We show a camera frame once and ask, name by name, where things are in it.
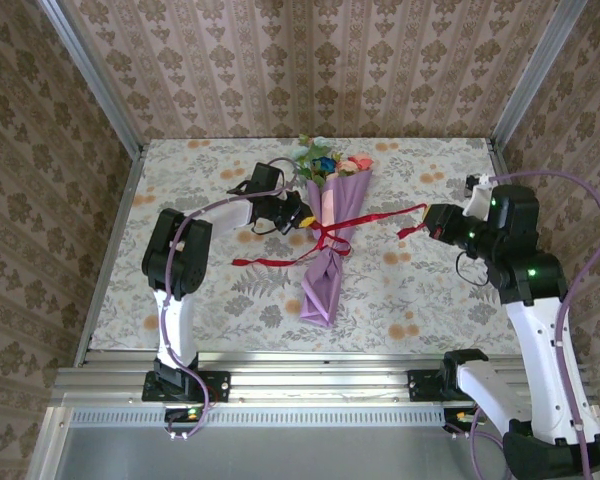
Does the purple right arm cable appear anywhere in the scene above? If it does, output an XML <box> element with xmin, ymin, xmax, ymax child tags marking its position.
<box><xmin>467</xmin><ymin>169</ymin><xmax>600</xmax><ymax>480</ymax></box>

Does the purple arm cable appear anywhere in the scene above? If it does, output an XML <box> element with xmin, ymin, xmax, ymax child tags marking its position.
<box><xmin>159</xmin><ymin>157</ymin><xmax>299</xmax><ymax>441</ymax></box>
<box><xmin>467</xmin><ymin>169</ymin><xmax>600</xmax><ymax>480</ymax></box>

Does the pink purple wrapping paper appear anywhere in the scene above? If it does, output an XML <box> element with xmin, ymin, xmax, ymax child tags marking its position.
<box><xmin>299</xmin><ymin>169</ymin><xmax>374</xmax><ymax>329</ymax></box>

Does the floral print tablecloth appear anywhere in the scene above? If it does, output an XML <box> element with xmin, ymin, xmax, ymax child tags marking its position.
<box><xmin>89</xmin><ymin>137</ymin><xmax>546</xmax><ymax>357</ymax></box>

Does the grey metal panel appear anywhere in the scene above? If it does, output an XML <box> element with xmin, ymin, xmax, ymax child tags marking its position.
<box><xmin>54</xmin><ymin>424</ymin><xmax>511</xmax><ymax>480</ymax></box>

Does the aluminium front frame rail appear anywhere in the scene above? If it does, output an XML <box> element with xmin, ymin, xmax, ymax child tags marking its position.
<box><xmin>49</xmin><ymin>349</ymin><xmax>599</xmax><ymax>409</ymax></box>

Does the black cable connector bracket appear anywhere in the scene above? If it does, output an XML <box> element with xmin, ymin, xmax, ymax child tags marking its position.
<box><xmin>163</xmin><ymin>405</ymin><xmax>205</xmax><ymax>436</ymax></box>
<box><xmin>442</xmin><ymin>407</ymin><xmax>484</xmax><ymax>435</ymax></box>

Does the red ribbon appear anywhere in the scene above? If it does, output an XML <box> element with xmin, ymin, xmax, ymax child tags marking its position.
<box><xmin>231</xmin><ymin>202</ymin><xmax>441</xmax><ymax>269</ymax></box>

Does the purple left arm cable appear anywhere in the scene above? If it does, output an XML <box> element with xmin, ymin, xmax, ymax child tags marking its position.
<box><xmin>159</xmin><ymin>157</ymin><xmax>299</xmax><ymax>441</ymax></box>

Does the slotted grey cable duct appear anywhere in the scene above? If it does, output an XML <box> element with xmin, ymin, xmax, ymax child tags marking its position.
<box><xmin>69</xmin><ymin>407</ymin><xmax>444</xmax><ymax>429</ymax></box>

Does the aluminium lower frame bar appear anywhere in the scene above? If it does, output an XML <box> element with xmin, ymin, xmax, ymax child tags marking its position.
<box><xmin>27</xmin><ymin>405</ymin><xmax>72</xmax><ymax>480</ymax></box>

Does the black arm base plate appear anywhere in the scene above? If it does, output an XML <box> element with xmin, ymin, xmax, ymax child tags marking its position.
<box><xmin>406</xmin><ymin>368</ymin><xmax>451</xmax><ymax>403</ymax></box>
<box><xmin>142</xmin><ymin>369</ymin><xmax>231</xmax><ymax>403</ymax></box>

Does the pink artificial rose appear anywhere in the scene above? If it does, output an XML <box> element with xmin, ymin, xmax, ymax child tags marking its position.
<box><xmin>328</xmin><ymin>157</ymin><xmax>355</xmax><ymax>180</ymax></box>

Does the aluminium frame post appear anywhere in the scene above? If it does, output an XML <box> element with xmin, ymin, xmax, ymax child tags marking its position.
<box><xmin>489</xmin><ymin>0</ymin><xmax>590</xmax><ymax>146</ymax></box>
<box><xmin>36</xmin><ymin>0</ymin><xmax>147</xmax><ymax>156</ymax></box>

